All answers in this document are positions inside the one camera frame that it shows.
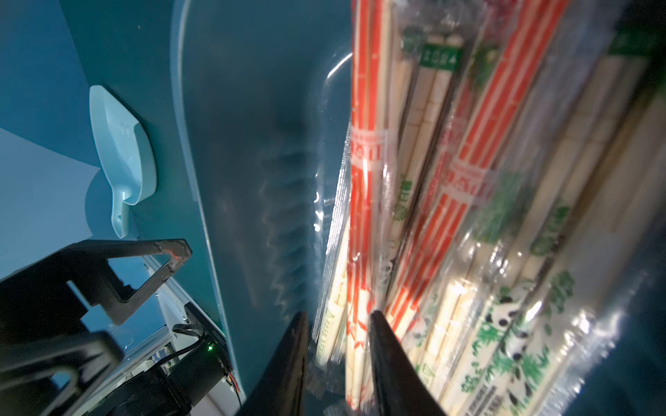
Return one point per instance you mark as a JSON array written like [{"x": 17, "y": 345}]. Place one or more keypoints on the clear plastic storage box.
[{"x": 263, "y": 93}]

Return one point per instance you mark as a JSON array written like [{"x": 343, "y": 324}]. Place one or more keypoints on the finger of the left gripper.
[{"x": 88, "y": 264}]

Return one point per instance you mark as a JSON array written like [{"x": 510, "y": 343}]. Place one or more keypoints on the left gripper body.
[{"x": 50, "y": 362}]

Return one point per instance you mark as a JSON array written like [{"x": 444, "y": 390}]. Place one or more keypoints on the light blue plastic scoop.
[{"x": 125, "y": 153}]

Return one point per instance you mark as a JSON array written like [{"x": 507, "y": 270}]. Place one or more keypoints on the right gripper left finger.
[{"x": 281, "y": 387}]

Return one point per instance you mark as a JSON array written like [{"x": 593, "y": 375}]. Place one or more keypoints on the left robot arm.
[{"x": 175, "y": 384}]

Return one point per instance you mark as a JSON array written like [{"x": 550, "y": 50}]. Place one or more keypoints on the chopsticks bundle in box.
[{"x": 523, "y": 201}]

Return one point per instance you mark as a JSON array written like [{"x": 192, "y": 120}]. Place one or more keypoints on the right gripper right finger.
[{"x": 399, "y": 391}]

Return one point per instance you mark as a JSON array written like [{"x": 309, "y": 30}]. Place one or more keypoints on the red striped chopsticks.
[{"x": 368, "y": 152}]

